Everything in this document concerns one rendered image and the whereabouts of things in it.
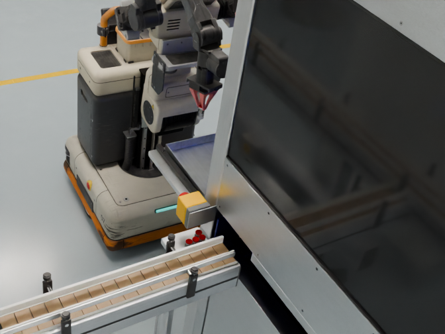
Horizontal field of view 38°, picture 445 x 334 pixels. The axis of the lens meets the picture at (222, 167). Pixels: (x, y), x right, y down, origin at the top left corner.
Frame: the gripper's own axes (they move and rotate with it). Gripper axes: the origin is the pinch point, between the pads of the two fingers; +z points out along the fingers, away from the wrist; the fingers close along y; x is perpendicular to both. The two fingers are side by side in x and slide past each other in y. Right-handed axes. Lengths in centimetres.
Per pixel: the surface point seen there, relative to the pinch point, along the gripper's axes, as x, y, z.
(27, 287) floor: -28, -66, 109
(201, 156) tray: 7.5, -4.4, 24.2
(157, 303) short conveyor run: -50, 34, 29
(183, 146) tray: 5.4, -11.7, 23.1
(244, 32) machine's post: -23, 31, -41
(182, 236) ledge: -25.4, 19.1, 28.4
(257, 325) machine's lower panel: -27, 53, 39
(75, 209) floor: 18, -93, 104
